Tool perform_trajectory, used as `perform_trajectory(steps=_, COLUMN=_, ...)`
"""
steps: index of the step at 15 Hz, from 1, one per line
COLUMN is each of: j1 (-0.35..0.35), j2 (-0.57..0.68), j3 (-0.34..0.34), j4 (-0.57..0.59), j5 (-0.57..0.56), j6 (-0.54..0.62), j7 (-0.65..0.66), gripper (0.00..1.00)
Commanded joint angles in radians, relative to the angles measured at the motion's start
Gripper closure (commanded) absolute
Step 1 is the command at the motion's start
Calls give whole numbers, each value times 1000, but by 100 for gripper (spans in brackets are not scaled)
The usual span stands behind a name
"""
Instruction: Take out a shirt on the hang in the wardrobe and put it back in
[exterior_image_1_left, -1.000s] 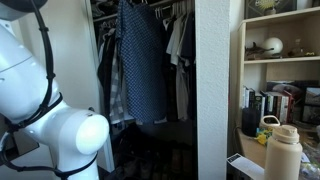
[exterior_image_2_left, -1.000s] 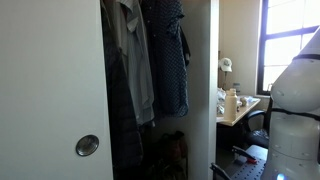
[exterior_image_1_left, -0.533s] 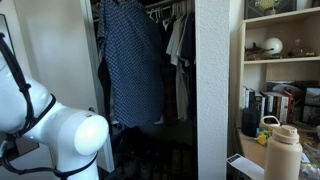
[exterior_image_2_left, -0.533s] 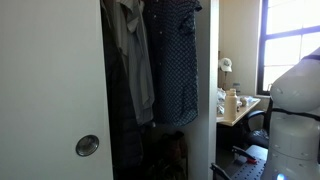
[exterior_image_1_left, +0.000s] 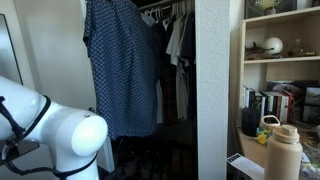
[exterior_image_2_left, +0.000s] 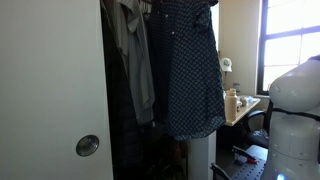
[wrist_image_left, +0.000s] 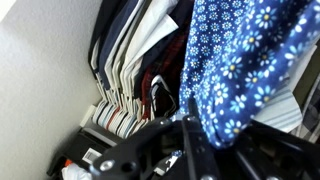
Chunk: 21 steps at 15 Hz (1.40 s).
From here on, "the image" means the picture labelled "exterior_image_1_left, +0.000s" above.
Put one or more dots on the black photo frame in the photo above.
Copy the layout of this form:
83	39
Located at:
311	105

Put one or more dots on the dark shark figurine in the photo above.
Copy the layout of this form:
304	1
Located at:
255	50

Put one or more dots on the black t-shirt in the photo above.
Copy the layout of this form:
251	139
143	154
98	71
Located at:
190	50

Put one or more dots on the white plastic hanger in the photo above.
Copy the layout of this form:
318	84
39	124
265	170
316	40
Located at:
166	20
148	17

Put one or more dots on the clear plastic bag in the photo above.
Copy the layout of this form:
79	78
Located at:
310	160

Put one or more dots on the dark framed picture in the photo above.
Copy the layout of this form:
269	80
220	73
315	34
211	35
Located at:
270	6

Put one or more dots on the dark red shirt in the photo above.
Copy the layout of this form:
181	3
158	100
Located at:
169	96

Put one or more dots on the navy dotted shirt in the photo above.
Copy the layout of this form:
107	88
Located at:
123	66

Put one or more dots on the white spine book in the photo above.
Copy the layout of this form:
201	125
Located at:
246	96

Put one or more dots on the white t-shirt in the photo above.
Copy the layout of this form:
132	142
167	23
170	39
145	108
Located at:
173	43

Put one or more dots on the light grey t-shirt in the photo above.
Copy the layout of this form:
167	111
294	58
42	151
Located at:
181	93

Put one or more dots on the black cylindrical speaker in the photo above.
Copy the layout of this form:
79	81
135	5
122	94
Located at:
250	121

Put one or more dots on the light wooden desk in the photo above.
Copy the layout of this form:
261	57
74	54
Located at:
250	146

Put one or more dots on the white shirt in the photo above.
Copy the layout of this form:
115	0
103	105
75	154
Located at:
159	103

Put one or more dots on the white globe ornament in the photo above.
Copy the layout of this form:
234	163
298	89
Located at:
272	45

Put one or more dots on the red spine book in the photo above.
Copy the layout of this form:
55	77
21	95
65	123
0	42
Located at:
288	106

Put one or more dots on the glass bottle ornament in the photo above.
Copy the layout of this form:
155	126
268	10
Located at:
297	48

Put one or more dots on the white paper card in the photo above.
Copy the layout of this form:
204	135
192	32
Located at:
245	165

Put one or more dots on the black metal shoe rack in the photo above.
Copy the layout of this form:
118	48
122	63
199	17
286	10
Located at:
150	160

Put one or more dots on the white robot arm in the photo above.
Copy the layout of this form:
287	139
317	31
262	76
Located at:
50	133

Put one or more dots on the light wooden bookshelf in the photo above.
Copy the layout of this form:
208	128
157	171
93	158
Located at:
283	60

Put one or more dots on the cream insulated water bottle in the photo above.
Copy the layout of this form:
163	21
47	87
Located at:
283	156

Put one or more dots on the black spine book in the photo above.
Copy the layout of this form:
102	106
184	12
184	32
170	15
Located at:
252	99

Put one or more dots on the yellow green packet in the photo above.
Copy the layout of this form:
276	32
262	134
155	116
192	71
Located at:
263	136

